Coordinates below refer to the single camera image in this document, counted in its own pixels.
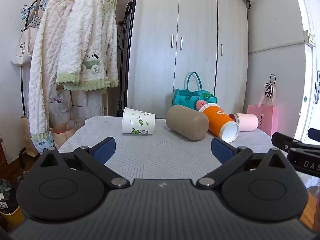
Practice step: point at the white canvas tote bag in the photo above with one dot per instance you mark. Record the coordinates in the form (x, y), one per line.
(22, 47)

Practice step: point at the white fleece jacket green trim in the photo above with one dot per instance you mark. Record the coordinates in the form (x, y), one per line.
(85, 42)

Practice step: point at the beige cup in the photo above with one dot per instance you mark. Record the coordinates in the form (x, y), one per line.
(186, 122)

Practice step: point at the orange paper cup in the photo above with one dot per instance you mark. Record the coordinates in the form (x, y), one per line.
(217, 120)

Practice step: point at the watermelon bag charm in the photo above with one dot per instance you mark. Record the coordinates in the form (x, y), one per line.
(202, 105)

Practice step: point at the grey wooden wardrobe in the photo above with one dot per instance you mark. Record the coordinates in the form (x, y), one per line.
(195, 67)

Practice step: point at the wall light switch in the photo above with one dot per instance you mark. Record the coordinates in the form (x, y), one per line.
(309, 38)

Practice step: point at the white cup with leaf print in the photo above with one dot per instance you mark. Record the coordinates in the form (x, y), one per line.
(137, 121)

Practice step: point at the white fleece robe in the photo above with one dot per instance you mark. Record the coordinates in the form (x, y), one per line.
(42, 80)

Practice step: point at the white patterned tablecloth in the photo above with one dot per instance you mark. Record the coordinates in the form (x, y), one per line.
(162, 155)

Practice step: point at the white printed cloth bag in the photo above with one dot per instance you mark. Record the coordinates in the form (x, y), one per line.
(61, 101)

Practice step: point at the pink cup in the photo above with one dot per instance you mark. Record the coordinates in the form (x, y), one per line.
(247, 122)

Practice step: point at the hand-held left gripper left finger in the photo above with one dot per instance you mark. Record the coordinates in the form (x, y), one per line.
(105, 150)

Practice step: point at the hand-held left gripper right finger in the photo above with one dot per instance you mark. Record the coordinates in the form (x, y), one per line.
(222, 152)

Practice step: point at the tan paper bag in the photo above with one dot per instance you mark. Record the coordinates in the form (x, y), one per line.
(28, 135)

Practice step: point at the pink gift bag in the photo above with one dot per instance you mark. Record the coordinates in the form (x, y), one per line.
(265, 120)

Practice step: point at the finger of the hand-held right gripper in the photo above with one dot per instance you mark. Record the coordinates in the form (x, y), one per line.
(314, 133)
(283, 141)

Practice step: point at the teal tote bag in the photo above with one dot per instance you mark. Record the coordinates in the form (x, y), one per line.
(183, 98)

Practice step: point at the white door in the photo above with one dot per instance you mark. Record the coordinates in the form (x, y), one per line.
(308, 85)

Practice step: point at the yellow bin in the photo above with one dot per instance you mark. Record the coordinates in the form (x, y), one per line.
(11, 215)

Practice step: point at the brown paper bag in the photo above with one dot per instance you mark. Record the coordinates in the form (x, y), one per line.
(63, 132)

